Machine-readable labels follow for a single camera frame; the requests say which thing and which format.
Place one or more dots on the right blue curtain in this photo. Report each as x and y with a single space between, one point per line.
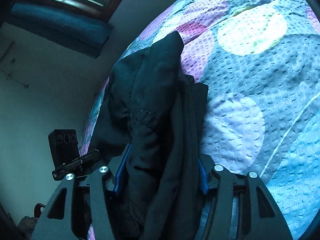
73 31

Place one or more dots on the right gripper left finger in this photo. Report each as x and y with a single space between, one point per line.
81 203

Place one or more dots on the black zip jacket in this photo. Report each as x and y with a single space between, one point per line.
152 105

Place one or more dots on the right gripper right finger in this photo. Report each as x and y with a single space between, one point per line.
240 205

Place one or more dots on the colourful dotted bedspread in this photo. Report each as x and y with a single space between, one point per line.
260 62

